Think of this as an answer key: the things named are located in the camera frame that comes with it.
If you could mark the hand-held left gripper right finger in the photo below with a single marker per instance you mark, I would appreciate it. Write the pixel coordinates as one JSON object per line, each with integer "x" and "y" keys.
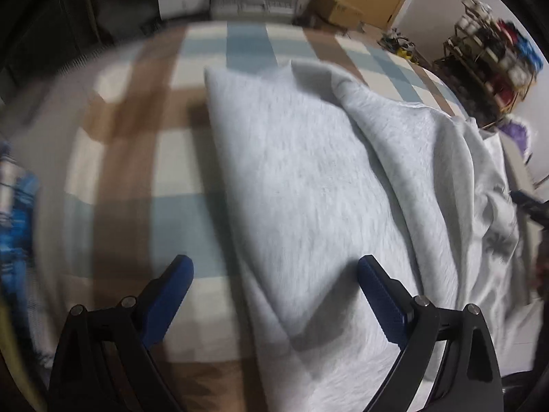
{"x": 381, "y": 304}

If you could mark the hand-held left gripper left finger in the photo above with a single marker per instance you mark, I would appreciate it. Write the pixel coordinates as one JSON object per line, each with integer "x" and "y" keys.
{"x": 165, "y": 304}

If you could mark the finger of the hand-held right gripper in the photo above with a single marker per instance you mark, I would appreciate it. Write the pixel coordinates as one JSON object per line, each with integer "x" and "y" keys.
{"x": 532, "y": 208}

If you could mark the white sweatshirt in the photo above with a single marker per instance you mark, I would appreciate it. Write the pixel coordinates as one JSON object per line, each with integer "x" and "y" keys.
{"x": 309, "y": 180}

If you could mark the grey bed cover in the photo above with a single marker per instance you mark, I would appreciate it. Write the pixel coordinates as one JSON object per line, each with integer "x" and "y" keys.
{"x": 510, "y": 163}

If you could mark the purple bag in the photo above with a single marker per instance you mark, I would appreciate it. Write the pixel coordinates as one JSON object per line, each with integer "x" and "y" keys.
{"x": 517, "y": 135}

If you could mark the plaid bed sheet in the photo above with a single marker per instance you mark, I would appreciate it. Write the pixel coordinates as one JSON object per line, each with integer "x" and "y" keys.
{"x": 141, "y": 158}

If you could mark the wooden shoe rack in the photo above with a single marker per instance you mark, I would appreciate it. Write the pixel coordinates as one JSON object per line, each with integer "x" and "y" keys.
{"x": 484, "y": 64}

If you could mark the blue plastic bag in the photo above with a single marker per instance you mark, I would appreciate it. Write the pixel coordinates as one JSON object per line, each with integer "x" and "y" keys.
{"x": 527, "y": 51}

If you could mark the assorted shoes group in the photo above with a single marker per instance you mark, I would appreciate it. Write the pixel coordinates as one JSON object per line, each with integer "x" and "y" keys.
{"x": 493, "y": 43}

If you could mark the blue patterned cloth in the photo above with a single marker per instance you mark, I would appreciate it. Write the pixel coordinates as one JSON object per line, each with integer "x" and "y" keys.
{"x": 19, "y": 214}

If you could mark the pile of slippers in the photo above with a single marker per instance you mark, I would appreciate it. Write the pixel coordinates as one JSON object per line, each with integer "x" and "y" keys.
{"x": 399, "y": 43}

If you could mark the cardboard box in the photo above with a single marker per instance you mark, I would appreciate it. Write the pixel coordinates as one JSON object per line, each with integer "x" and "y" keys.
{"x": 334, "y": 8}

